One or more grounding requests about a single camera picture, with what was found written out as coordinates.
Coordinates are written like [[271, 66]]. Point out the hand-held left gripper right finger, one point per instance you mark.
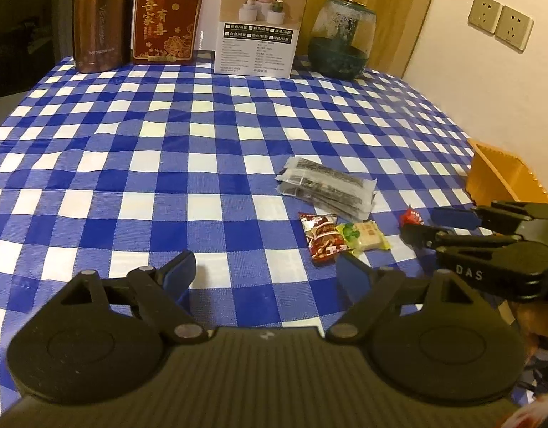
[[350, 273]]

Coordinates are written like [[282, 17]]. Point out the glass jar with dark contents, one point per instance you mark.
[[340, 44]]

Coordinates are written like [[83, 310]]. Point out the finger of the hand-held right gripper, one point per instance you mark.
[[423, 236], [454, 217]]

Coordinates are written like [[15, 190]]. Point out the dark grey packet bundle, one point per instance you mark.
[[327, 187]]

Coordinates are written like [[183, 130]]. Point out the blue white checkered tablecloth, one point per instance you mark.
[[144, 165]]

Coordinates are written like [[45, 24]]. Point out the dark red brown snack packet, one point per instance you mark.
[[323, 238]]

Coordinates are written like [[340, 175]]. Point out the yellow green snack packet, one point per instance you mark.
[[365, 236]]

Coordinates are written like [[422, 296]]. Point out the orange plastic tray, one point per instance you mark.
[[492, 178]]

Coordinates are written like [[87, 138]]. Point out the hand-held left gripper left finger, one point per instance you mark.
[[184, 264]]

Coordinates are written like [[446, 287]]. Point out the dark furniture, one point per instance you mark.
[[28, 31]]

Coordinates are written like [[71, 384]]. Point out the red white item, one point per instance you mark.
[[534, 412]]

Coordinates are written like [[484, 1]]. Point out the brown metal canister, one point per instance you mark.
[[102, 26]]

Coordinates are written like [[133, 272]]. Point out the sheer white curtain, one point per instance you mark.
[[210, 9]]

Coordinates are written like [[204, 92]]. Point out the small red candy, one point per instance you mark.
[[412, 216]]

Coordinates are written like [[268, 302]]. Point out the white cardboard box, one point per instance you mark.
[[258, 26]]

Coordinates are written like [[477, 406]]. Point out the red tin box gold print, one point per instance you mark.
[[167, 18]]

